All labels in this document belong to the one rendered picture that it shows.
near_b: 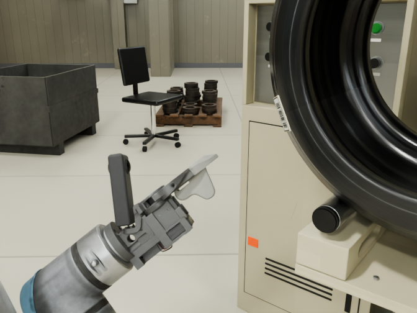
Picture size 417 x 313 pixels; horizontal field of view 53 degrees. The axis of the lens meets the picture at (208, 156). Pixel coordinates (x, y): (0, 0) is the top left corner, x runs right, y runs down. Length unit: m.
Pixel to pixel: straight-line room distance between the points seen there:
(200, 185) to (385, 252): 0.37
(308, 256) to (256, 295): 1.13
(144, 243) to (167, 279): 1.46
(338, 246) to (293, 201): 0.86
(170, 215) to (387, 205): 0.31
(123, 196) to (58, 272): 0.15
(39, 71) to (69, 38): 6.14
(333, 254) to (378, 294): 0.09
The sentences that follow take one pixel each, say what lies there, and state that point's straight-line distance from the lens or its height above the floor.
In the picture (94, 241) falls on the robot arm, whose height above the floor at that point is 0.88.
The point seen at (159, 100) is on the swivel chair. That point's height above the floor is 0.48.
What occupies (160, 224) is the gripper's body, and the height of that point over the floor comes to 0.91.
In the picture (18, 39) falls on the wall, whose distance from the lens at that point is 11.54.
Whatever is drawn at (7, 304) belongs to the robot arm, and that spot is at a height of 0.85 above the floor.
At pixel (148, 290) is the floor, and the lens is 2.07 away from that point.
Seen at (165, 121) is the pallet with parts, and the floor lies 0.05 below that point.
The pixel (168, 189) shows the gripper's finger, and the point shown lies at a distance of 0.64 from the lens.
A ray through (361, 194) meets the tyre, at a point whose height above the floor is 0.96.
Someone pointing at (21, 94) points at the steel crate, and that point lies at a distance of 4.01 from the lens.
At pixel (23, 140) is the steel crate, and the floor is 0.16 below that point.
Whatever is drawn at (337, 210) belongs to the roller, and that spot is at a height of 0.92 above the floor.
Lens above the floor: 1.21
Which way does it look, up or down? 18 degrees down
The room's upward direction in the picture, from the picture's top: straight up
